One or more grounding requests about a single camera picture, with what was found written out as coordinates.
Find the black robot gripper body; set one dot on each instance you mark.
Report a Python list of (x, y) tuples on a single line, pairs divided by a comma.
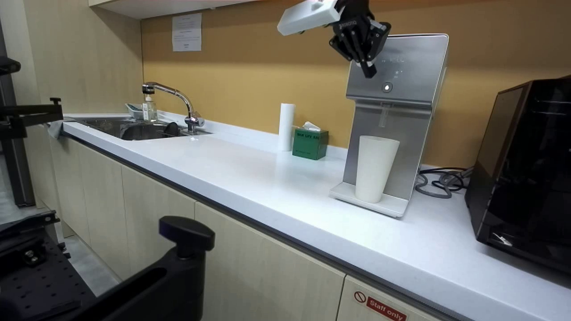
[(359, 21)]

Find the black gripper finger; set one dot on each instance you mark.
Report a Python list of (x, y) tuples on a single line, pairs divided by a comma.
[(348, 47), (371, 60)]

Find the silver white coffeemaker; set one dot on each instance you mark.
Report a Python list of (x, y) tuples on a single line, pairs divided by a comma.
[(403, 65)]

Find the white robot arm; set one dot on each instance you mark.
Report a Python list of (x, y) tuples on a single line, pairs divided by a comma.
[(305, 17)]

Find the white paper towel roll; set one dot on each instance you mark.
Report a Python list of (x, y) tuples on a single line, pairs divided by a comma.
[(286, 128)]

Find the green tissue box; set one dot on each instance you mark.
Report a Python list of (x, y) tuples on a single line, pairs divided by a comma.
[(309, 145)]

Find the white paper cup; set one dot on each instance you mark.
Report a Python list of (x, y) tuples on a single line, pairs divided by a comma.
[(375, 170)]

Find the white paper notice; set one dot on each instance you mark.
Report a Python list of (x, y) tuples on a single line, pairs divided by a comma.
[(186, 33)]

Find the chrome faucet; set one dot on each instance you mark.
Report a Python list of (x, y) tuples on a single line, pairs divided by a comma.
[(191, 119)]

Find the black coffee machine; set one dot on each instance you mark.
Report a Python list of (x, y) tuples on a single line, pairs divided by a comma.
[(528, 179)]

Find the clear soap bottle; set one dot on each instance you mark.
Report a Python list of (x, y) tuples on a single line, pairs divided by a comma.
[(148, 112)]

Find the beige base cabinet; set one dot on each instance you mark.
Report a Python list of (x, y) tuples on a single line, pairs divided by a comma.
[(250, 269)]

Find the red warning sticker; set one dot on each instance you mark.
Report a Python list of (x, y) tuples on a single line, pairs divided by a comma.
[(380, 310)]

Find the stainless steel sink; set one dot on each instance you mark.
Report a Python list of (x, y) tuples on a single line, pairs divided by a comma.
[(107, 126)]

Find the beige wall cabinet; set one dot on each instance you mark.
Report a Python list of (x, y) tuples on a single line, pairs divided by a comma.
[(154, 8)]

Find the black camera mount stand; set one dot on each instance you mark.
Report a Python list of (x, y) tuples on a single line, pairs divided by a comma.
[(18, 167)]

